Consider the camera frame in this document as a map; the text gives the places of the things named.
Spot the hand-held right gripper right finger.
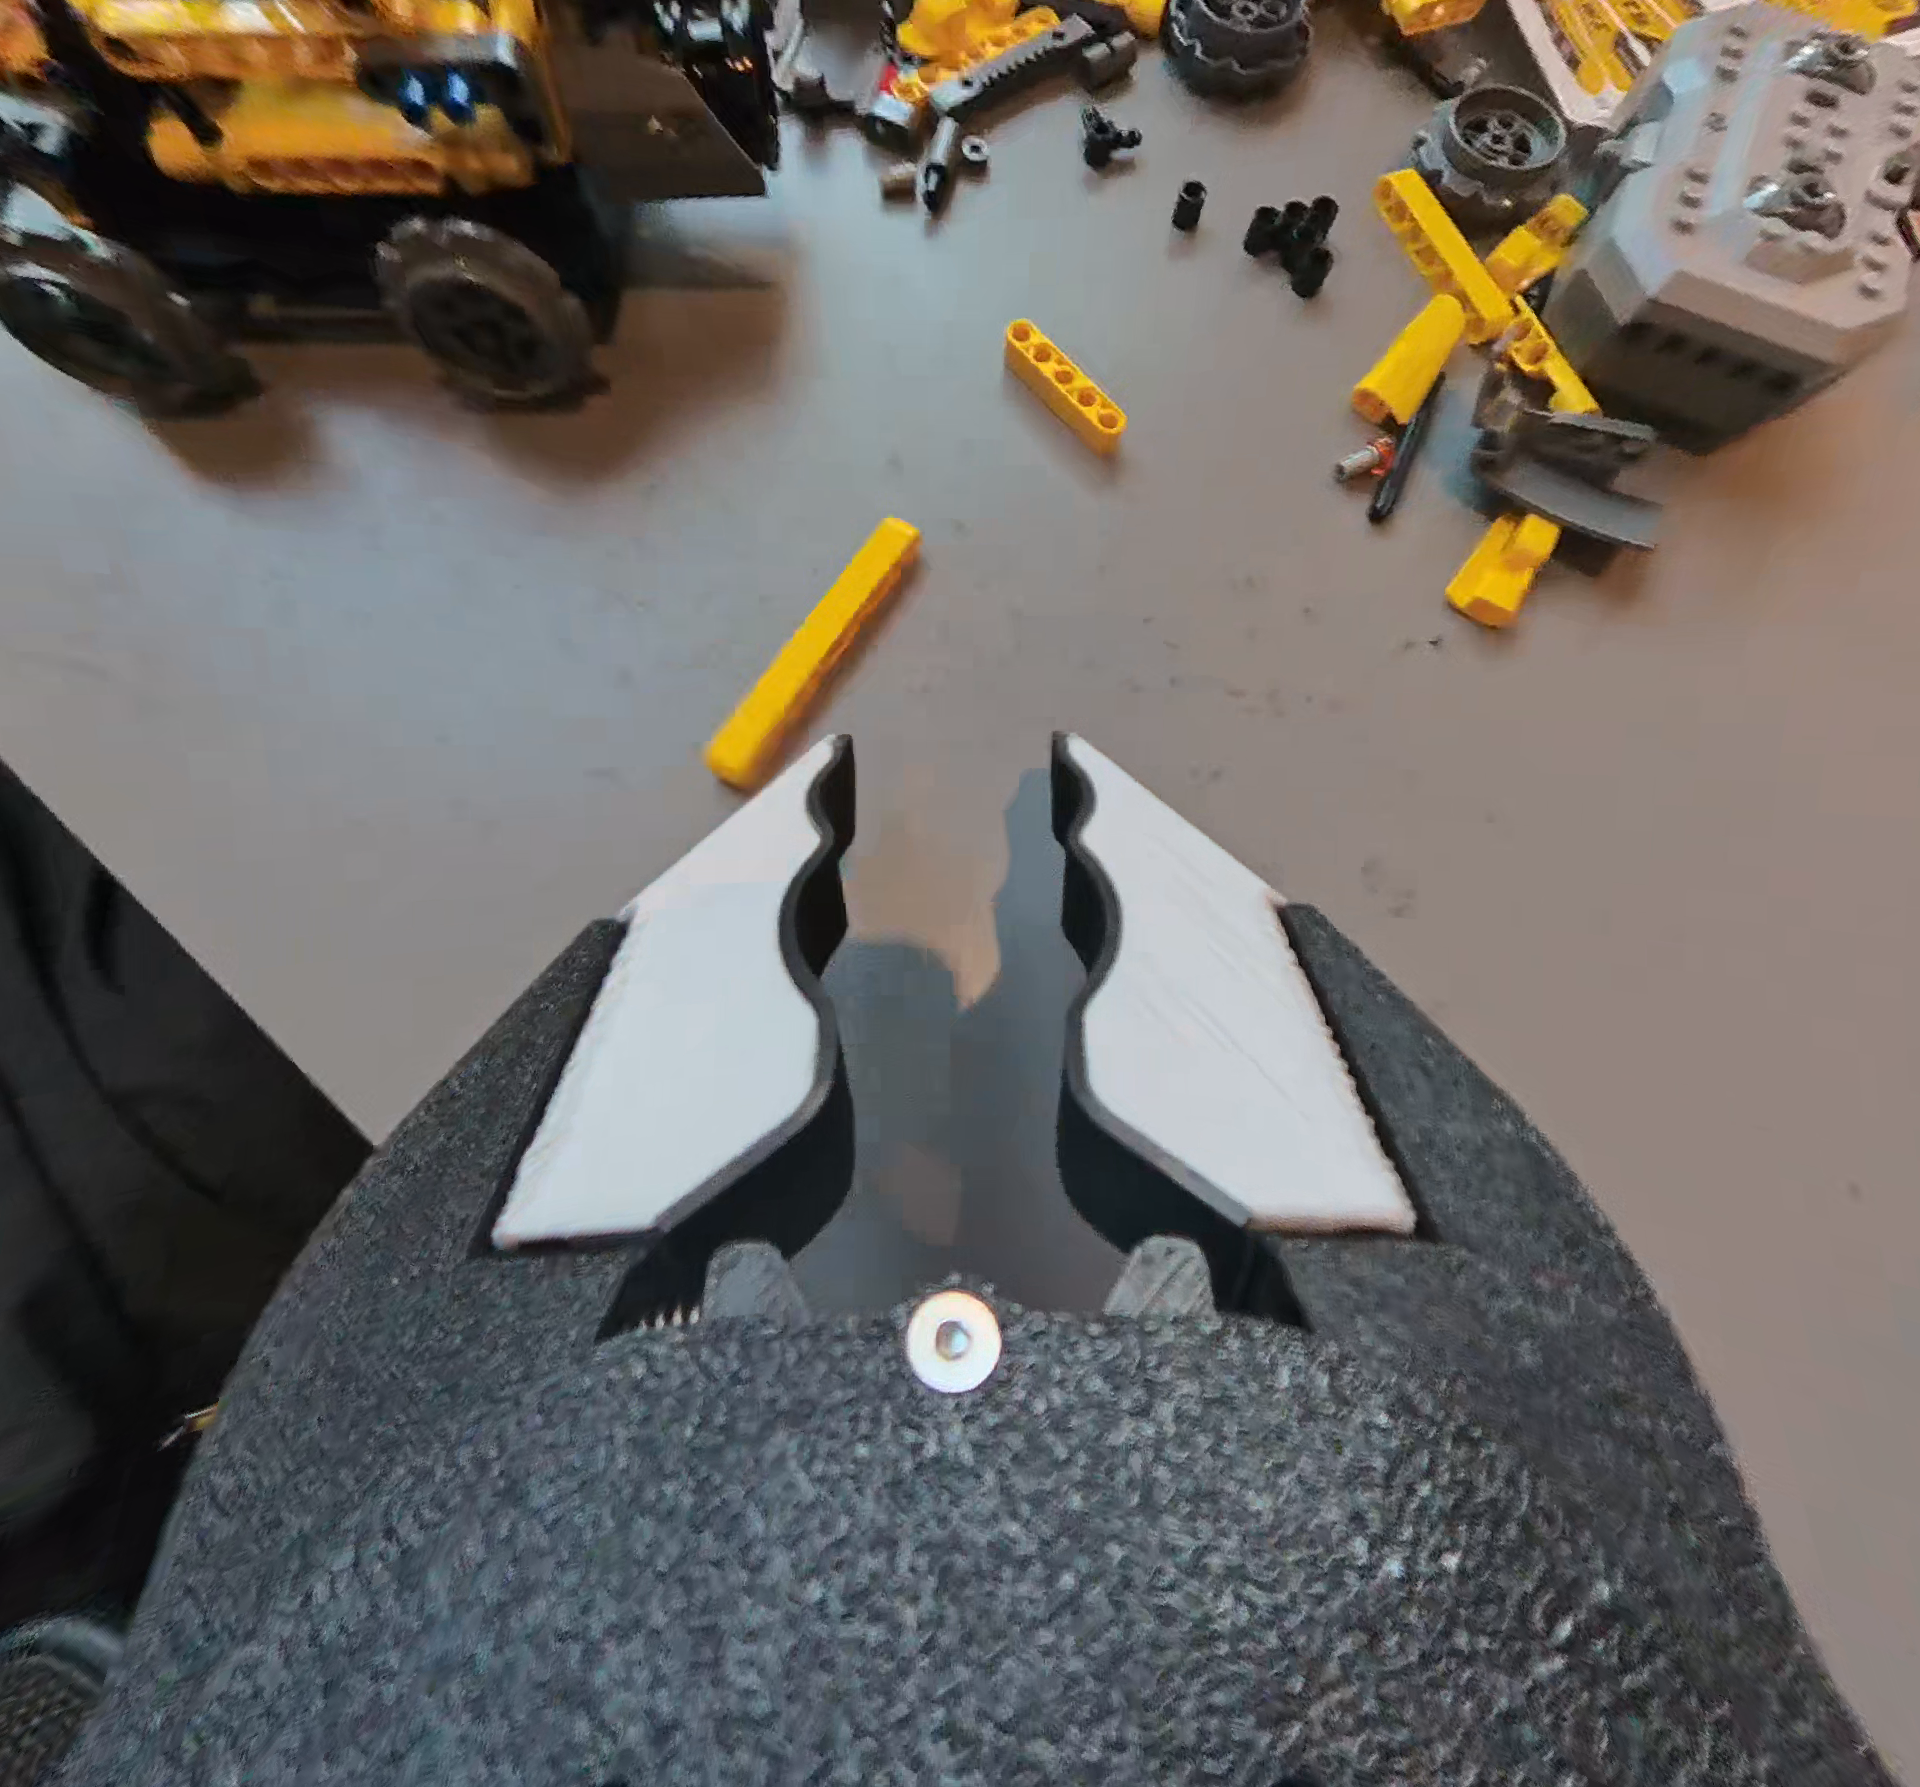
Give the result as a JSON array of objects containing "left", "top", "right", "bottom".
[{"left": 1050, "top": 729, "right": 1422, "bottom": 1237}]

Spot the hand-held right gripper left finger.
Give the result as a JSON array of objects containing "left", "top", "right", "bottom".
[{"left": 494, "top": 733, "right": 862, "bottom": 1257}]

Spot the long yellow beam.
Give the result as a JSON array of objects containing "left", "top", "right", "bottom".
[{"left": 702, "top": 516, "right": 925, "bottom": 792}]

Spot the yellow toy brick vehicle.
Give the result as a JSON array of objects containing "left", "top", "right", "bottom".
[{"left": 0, "top": 0, "right": 782, "bottom": 417}]

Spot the person's black clothing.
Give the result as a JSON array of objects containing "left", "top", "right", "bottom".
[{"left": 0, "top": 759, "right": 378, "bottom": 1640}]

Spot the short yellow holed beam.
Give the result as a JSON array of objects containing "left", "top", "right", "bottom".
[{"left": 1004, "top": 317, "right": 1126, "bottom": 455}]

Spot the cluster of yellow beams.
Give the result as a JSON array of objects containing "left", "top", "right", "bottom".
[{"left": 1335, "top": 166, "right": 1668, "bottom": 630}]

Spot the black connector cluster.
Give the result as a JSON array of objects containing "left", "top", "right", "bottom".
[{"left": 1242, "top": 194, "right": 1342, "bottom": 298}]

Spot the grey loose toy wheel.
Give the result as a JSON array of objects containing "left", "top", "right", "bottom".
[{"left": 1416, "top": 84, "right": 1569, "bottom": 229}]

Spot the grey battery box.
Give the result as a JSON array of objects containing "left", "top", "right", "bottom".
[{"left": 1545, "top": 8, "right": 1920, "bottom": 455}]

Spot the dark loose toy wheel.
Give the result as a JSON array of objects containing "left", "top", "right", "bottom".
[{"left": 1167, "top": 0, "right": 1313, "bottom": 97}]

